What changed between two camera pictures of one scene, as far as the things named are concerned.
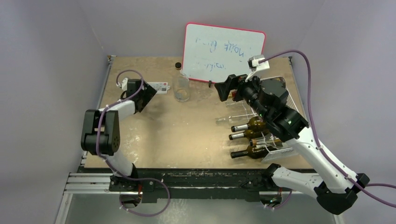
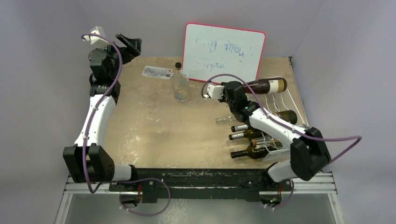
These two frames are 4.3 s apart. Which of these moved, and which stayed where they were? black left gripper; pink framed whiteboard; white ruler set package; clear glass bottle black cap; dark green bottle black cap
Moved: white ruler set package; black left gripper
Stayed: clear glass bottle black cap; pink framed whiteboard; dark green bottle black cap
